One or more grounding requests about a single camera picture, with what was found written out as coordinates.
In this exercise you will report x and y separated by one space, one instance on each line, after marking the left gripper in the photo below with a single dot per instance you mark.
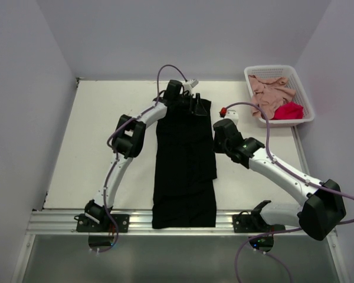
199 110

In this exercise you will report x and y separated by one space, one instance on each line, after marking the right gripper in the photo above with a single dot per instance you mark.
216 147

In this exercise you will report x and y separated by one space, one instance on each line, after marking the black t shirt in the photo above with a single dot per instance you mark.
183 195

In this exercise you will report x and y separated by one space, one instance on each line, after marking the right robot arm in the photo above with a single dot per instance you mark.
319 206

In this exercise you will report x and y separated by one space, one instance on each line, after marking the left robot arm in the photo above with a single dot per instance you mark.
126 143

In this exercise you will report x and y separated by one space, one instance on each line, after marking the beige t shirt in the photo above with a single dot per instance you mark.
269 94

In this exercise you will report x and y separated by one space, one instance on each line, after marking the red t shirt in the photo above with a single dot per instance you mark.
289 111

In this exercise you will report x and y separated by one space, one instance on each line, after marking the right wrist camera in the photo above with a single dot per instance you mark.
225 113

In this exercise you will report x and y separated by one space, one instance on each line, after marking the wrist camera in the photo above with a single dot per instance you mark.
190 84
225 113

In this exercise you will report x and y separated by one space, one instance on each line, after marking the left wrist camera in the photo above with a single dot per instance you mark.
190 84

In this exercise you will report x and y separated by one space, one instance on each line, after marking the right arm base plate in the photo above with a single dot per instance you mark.
247 223

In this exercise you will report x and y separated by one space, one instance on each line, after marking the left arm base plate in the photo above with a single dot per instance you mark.
86 225

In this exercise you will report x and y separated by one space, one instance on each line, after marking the aluminium mounting rail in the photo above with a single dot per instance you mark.
139 222

